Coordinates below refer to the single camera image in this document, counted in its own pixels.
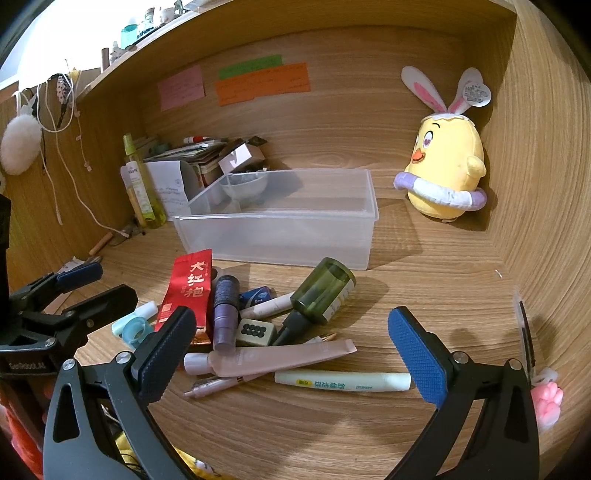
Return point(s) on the pink sticky note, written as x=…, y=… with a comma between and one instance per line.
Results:
x=181, y=87

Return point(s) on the yellow chick plush toy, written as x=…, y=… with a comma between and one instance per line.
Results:
x=448, y=157

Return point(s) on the white paper box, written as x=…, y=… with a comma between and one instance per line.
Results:
x=166, y=184

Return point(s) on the clear plastic storage box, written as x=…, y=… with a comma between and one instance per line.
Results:
x=277, y=240

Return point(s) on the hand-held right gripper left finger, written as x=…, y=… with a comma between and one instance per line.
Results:
x=161, y=355

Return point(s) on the pile of books and boxes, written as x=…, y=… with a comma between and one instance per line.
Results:
x=203, y=154

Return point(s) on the small blue packet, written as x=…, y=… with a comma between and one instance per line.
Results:
x=258, y=294

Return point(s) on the green glass dropper bottle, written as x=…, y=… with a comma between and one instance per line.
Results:
x=323, y=288

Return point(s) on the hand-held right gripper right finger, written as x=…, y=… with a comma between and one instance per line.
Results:
x=418, y=355

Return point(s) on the small white cylinder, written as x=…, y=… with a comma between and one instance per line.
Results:
x=147, y=309

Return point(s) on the dark brown small box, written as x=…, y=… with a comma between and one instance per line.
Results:
x=256, y=141

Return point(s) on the pink paw toy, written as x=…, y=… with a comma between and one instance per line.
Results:
x=547, y=401

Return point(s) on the pale lipstick tube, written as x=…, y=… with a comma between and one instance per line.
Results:
x=272, y=304

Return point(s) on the red and white marker pen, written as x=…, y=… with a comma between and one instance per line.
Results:
x=198, y=138

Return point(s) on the white paper scrap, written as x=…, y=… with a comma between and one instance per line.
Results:
x=73, y=264

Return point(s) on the blue white tube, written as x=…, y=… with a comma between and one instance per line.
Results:
x=341, y=381

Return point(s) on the green sticky note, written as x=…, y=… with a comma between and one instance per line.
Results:
x=249, y=67

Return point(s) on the teal bottle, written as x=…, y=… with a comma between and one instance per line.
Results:
x=129, y=32

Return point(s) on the purple bottle with black cap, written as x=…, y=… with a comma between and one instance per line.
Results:
x=225, y=314

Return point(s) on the orange sticky note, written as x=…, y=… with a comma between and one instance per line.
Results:
x=263, y=85

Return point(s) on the mahjong tile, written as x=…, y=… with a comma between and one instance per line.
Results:
x=254, y=330

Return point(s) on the red foil tea packet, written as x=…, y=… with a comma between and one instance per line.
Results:
x=187, y=286

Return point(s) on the white fluffy pom-pom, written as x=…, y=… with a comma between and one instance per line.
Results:
x=18, y=143

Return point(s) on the clear plastic bowl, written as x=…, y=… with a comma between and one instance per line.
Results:
x=242, y=184

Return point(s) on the yellow-green spray bottle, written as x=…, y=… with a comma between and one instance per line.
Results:
x=143, y=194

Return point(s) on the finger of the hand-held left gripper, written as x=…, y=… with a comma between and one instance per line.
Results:
x=81, y=275
x=106, y=302

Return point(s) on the dark patterned hanging item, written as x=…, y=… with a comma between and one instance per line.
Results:
x=61, y=90

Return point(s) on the pink pen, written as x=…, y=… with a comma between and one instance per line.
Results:
x=207, y=386

